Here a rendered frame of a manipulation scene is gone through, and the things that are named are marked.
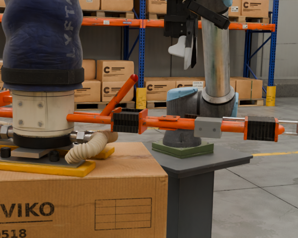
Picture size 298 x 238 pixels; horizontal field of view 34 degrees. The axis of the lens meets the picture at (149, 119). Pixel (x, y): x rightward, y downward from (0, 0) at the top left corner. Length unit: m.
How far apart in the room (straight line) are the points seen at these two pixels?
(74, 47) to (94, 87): 7.39
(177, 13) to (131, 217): 0.54
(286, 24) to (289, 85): 1.39
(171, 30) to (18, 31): 0.39
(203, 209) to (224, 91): 0.61
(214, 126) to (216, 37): 0.83
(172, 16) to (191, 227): 1.37
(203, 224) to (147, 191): 1.22
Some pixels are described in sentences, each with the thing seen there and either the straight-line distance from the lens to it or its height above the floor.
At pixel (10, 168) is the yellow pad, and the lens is 1.33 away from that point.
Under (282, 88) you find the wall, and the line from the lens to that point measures 11.68.
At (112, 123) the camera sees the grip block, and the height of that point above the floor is 1.07.
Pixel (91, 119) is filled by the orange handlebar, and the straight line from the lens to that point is 1.34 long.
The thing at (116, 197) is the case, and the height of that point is 0.89.
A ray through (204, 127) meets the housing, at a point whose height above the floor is 1.07.
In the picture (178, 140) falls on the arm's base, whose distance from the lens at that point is 2.33.
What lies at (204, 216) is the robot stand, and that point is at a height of 0.44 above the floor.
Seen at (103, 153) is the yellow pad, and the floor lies 0.97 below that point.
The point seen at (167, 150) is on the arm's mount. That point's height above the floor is 0.77.
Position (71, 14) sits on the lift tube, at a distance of 1.33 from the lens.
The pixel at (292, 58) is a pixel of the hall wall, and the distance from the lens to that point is 11.93.
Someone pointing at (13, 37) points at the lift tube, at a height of 1.29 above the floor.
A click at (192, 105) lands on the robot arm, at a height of 0.99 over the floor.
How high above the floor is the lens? 1.30
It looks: 9 degrees down
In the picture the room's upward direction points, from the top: 1 degrees clockwise
